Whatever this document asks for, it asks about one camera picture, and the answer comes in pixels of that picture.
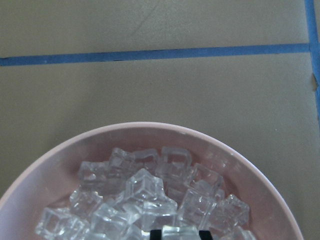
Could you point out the pink bowl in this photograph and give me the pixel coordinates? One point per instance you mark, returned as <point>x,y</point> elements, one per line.
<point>54,175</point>

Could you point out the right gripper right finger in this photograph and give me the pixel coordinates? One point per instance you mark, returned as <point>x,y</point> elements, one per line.
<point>205,235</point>

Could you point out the pile of ice cubes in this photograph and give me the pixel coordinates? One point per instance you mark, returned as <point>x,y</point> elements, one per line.
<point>132,193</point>

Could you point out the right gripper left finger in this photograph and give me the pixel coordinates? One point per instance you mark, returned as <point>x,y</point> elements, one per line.
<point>155,234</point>

